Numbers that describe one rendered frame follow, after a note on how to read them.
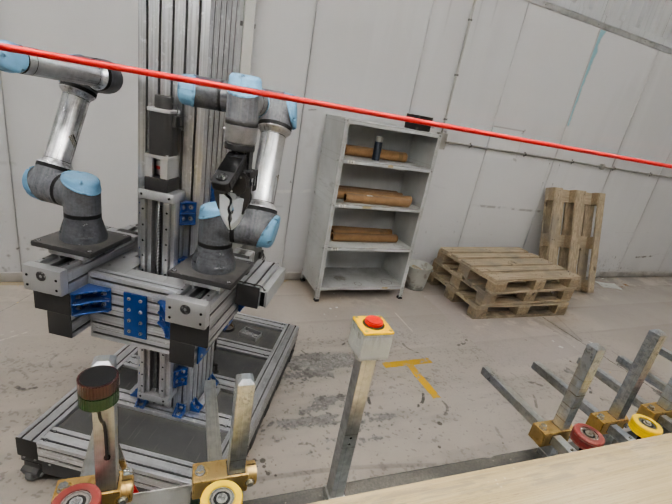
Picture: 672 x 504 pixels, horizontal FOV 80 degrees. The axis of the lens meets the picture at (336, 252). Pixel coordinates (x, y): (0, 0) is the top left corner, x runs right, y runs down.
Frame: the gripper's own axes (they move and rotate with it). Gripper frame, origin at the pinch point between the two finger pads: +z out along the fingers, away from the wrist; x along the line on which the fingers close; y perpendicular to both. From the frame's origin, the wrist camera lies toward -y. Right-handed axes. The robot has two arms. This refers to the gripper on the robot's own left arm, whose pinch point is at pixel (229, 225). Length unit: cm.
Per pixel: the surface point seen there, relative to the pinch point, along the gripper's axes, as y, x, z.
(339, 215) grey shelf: 275, -2, 64
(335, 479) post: -18, -39, 53
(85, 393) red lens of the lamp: -46.2, 3.7, 16.1
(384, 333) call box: -18.3, -42.0, 9.8
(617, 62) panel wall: 422, -255, -125
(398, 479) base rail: -5, -57, 62
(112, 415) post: -39.9, 3.8, 26.2
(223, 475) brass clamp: -30, -15, 45
